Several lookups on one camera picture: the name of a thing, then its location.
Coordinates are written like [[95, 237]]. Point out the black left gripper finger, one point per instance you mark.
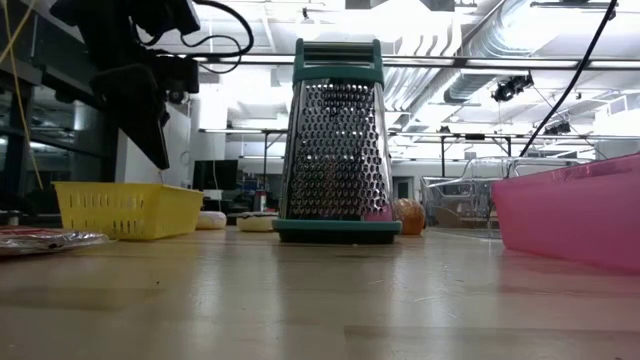
[[135, 115]]

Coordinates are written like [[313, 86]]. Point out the pale purple frosted donut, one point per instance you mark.
[[211, 220]]

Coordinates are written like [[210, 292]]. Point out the red snack packet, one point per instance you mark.
[[45, 240]]

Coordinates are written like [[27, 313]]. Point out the sugared long bread roll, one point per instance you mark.
[[412, 217]]

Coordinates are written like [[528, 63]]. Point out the black framed glass partition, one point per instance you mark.
[[60, 150]]

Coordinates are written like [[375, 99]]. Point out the yellow plastic basket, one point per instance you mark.
[[125, 210]]

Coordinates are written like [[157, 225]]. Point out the black monitor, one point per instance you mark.
[[215, 175]]

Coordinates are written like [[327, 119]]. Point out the long ceiling light bar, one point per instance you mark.
[[450, 62]]

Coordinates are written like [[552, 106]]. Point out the clear plastic container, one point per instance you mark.
[[450, 200]]

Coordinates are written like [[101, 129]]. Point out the black ceiling spotlight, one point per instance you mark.
[[510, 89]]

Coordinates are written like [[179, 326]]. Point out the pink plastic tray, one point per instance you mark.
[[575, 215]]

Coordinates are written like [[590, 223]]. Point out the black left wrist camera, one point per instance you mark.
[[175, 75]]

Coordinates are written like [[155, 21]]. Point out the silver air duct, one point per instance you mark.
[[470, 87]]

